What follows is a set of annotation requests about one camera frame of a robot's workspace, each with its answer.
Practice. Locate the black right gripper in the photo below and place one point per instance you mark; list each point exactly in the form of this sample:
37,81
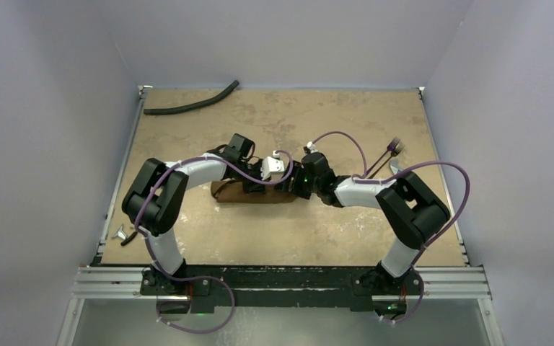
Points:
297,182

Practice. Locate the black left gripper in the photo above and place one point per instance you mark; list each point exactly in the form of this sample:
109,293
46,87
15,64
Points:
255,187

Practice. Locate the brown fabric napkin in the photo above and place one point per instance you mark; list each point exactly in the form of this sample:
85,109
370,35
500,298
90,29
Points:
231,191

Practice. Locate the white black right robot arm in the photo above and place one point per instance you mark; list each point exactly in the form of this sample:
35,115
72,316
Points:
411,208

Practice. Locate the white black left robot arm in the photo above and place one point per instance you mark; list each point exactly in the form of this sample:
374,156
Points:
154,200

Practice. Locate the black foam tube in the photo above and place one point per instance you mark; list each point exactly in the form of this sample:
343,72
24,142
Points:
194,106

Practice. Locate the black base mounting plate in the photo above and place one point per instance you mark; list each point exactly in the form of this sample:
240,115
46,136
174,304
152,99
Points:
226,297

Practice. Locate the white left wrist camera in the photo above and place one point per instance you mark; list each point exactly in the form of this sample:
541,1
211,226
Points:
271,166

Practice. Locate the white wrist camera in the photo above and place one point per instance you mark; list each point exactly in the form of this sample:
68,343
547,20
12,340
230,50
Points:
310,147
271,166

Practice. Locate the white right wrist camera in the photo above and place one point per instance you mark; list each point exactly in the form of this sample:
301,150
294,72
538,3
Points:
310,147

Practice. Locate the adjustable wrench red handle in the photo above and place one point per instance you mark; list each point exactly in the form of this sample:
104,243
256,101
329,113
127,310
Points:
395,167

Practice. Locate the black handled pliers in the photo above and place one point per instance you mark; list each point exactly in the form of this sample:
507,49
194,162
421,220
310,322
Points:
128,239

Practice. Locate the aluminium extrusion rail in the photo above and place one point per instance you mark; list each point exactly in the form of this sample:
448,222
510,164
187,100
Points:
134,282

